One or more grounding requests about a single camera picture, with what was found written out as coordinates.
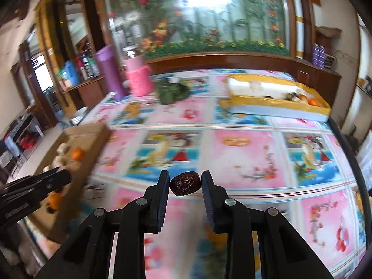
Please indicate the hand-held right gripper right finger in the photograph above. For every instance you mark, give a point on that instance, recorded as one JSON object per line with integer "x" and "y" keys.
{"x": 209, "y": 209}

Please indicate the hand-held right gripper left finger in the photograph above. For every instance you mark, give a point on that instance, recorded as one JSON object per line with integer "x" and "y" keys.
{"x": 163, "y": 206}

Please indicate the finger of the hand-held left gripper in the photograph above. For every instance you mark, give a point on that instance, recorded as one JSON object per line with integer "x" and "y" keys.
{"x": 26, "y": 206}
{"x": 53, "y": 180}

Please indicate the orange tangerine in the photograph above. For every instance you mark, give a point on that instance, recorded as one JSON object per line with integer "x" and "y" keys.
{"x": 55, "y": 201}
{"x": 78, "y": 154}
{"x": 314, "y": 101}

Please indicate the dark red date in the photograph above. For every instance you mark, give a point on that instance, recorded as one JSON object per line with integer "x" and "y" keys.
{"x": 185, "y": 183}

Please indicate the brown cardboard box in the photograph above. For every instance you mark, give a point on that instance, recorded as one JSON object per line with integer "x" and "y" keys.
{"x": 93, "y": 142}

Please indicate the yellow box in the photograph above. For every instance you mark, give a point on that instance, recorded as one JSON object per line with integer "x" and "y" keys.
{"x": 276, "y": 104}

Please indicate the red bag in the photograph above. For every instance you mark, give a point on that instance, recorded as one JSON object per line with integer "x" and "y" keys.
{"x": 27, "y": 142}

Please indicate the printed pink tablecloth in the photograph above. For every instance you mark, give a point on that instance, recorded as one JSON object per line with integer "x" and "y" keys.
{"x": 241, "y": 162}

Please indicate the metal shelf rack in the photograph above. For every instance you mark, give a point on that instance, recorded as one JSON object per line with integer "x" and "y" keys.
{"x": 17, "y": 125}

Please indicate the white plastic bucket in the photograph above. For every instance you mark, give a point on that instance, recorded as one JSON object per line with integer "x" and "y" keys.
{"x": 79, "y": 114}

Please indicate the green bag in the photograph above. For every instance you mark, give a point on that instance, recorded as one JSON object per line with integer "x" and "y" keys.
{"x": 62, "y": 75}

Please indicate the blue thermos jug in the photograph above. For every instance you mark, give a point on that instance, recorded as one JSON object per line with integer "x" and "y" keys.
{"x": 72, "y": 74}

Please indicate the green leaf-wrapped bundle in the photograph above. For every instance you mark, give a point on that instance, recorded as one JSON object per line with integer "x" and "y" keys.
{"x": 171, "y": 91}

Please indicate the purple thermos bottle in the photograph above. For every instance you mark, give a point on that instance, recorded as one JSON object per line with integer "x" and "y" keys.
{"x": 112, "y": 72}

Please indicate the pink knit-sleeved bottle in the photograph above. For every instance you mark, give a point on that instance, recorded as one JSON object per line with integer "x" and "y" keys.
{"x": 139, "y": 78}

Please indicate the brown wooden cabinet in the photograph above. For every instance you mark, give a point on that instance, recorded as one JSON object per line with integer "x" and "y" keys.
{"x": 203, "y": 61}

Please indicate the purple cans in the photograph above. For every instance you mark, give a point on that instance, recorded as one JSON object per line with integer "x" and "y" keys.
{"x": 318, "y": 54}

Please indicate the bamboo flower wall mural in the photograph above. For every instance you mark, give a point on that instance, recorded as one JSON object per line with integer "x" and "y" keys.
{"x": 218, "y": 14}

